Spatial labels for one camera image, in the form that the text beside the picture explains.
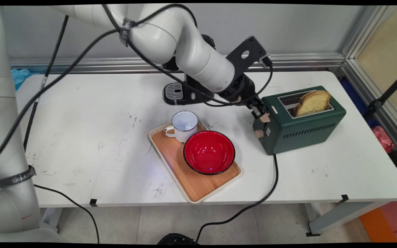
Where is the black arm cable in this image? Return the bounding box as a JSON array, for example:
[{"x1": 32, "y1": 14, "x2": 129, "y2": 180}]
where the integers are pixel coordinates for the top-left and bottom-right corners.
[{"x1": 0, "y1": 29, "x2": 121, "y2": 169}]

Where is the black toaster power cable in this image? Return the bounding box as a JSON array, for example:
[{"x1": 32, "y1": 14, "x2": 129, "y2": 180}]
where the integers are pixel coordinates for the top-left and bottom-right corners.
[{"x1": 195, "y1": 154, "x2": 279, "y2": 244}]

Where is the red bowl black rim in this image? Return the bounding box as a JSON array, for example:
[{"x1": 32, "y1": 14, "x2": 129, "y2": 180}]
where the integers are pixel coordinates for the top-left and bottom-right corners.
[{"x1": 183, "y1": 130, "x2": 236, "y2": 176}]

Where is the grey velcro strap with print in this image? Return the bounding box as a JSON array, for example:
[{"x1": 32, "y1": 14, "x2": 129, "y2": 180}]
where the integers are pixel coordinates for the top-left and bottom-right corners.
[{"x1": 0, "y1": 166, "x2": 37, "y2": 189}]

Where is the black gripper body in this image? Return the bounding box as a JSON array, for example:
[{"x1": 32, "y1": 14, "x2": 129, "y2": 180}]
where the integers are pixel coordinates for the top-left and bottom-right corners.
[{"x1": 218, "y1": 73, "x2": 258, "y2": 106}]

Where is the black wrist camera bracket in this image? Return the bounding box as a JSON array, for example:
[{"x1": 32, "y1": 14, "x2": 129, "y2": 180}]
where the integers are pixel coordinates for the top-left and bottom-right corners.
[{"x1": 226, "y1": 36, "x2": 268, "y2": 75}]

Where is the beige panel board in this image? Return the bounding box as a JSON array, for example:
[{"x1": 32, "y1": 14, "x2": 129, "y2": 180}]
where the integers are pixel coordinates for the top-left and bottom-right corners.
[{"x1": 357, "y1": 5, "x2": 397, "y2": 125}]

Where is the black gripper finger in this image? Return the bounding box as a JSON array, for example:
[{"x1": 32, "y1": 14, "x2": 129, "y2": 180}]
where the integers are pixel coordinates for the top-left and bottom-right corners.
[
  {"x1": 251, "y1": 103, "x2": 263, "y2": 120},
  {"x1": 255, "y1": 97, "x2": 269, "y2": 115}
]

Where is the orange box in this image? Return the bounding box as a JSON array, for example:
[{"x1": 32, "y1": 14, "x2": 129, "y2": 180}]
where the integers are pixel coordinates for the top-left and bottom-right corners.
[{"x1": 359, "y1": 206, "x2": 397, "y2": 244}]

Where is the slice of toast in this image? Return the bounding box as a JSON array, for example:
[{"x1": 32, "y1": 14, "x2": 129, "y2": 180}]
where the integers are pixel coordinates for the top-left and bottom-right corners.
[{"x1": 292, "y1": 89, "x2": 332, "y2": 117}]

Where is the thin black cable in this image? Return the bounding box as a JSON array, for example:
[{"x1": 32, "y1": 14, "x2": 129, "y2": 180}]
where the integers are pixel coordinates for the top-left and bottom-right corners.
[{"x1": 33, "y1": 184, "x2": 100, "y2": 244}]

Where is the long aluminium frame rail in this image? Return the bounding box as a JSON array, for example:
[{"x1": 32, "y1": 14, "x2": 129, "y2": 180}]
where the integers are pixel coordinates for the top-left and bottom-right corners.
[{"x1": 10, "y1": 52, "x2": 346, "y2": 75}]

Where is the blue crate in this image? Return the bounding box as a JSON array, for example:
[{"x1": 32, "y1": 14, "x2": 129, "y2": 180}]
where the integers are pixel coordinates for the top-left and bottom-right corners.
[{"x1": 339, "y1": 77, "x2": 371, "y2": 120}]

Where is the grey table leg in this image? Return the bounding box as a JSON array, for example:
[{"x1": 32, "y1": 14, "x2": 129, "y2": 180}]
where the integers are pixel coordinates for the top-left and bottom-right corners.
[{"x1": 305, "y1": 201, "x2": 389, "y2": 237}]

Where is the black cable with white label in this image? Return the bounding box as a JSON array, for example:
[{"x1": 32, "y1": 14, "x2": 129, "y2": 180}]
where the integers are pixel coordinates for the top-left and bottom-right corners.
[{"x1": 23, "y1": 15, "x2": 70, "y2": 153}]

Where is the black coffee machine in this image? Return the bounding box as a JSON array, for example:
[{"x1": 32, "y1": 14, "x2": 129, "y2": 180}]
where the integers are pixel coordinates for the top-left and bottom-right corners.
[{"x1": 161, "y1": 34, "x2": 220, "y2": 106}]

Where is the green toaster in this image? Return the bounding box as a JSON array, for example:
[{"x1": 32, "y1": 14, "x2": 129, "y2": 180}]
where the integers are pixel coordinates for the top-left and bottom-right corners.
[{"x1": 252, "y1": 85, "x2": 347, "y2": 156}]

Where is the black tripod stand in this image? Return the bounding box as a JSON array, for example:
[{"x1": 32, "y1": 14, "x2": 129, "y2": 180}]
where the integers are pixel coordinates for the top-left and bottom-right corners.
[{"x1": 364, "y1": 67, "x2": 397, "y2": 120}]

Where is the white enamel mug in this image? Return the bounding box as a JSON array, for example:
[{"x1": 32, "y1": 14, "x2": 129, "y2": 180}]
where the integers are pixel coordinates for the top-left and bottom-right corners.
[{"x1": 165, "y1": 111, "x2": 199, "y2": 144}]

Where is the aluminium frame corner rail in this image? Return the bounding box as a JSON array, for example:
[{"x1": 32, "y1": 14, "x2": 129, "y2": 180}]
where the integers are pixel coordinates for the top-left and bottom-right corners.
[{"x1": 341, "y1": 5, "x2": 397, "y2": 159}]

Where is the red plastic bag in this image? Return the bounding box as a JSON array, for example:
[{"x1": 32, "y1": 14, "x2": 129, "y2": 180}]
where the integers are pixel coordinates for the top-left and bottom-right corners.
[{"x1": 372, "y1": 125, "x2": 396, "y2": 154}]

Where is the black round device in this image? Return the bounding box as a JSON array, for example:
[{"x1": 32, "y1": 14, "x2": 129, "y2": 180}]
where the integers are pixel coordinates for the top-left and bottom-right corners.
[{"x1": 157, "y1": 233, "x2": 200, "y2": 245}]

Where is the wooden serving tray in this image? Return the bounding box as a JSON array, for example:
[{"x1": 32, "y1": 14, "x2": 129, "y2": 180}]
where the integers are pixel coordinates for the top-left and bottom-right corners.
[{"x1": 148, "y1": 118, "x2": 243, "y2": 205}]

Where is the blue plastic bag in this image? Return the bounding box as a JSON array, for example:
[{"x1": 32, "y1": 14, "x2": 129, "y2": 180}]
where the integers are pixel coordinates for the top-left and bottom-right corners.
[{"x1": 11, "y1": 69, "x2": 32, "y2": 91}]

